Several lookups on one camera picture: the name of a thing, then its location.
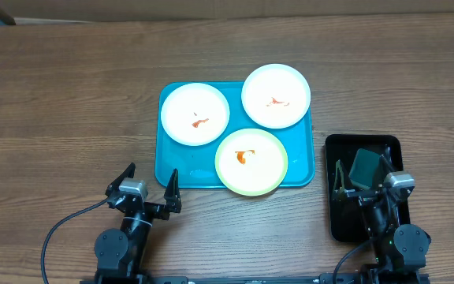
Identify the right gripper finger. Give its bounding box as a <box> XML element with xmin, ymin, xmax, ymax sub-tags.
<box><xmin>333</xmin><ymin>160</ymin><xmax>354</xmax><ymax>194</ymax></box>
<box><xmin>376</xmin><ymin>155</ymin><xmax>396</xmax><ymax>185</ymax></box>

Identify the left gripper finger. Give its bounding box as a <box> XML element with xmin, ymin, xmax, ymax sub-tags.
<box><xmin>106</xmin><ymin>163</ymin><xmax>136</xmax><ymax>194</ymax></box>
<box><xmin>164</xmin><ymin>169</ymin><xmax>182</xmax><ymax>213</ymax></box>

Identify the green sponge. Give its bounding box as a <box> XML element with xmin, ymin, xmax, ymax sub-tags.
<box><xmin>348</xmin><ymin>148</ymin><xmax>380</xmax><ymax>189</ymax></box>

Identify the white plate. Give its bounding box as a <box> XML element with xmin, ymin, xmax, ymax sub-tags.
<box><xmin>161</xmin><ymin>83</ymin><xmax>230</xmax><ymax>146</ymax></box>
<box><xmin>241</xmin><ymin>64</ymin><xmax>311</xmax><ymax>129</ymax></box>

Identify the yellow-green plate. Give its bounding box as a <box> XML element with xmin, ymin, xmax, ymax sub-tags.
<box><xmin>214</xmin><ymin>129</ymin><xmax>288</xmax><ymax>196</ymax></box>

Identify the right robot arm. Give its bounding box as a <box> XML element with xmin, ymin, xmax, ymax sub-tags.
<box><xmin>331</xmin><ymin>155</ymin><xmax>431</xmax><ymax>284</ymax></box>

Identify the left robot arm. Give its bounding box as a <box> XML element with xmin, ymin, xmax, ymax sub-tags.
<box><xmin>94</xmin><ymin>163</ymin><xmax>182</xmax><ymax>283</ymax></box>

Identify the teal plastic tray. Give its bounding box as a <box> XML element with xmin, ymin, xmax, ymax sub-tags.
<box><xmin>154</xmin><ymin>81</ymin><xmax>315</xmax><ymax>189</ymax></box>

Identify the black plastic tray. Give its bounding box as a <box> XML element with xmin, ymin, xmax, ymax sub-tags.
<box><xmin>324</xmin><ymin>134</ymin><xmax>404</xmax><ymax>242</ymax></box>

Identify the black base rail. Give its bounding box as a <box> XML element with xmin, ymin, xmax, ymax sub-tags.
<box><xmin>79</xmin><ymin>273</ymin><xmax>431</xmax><ymax>284</ymax></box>

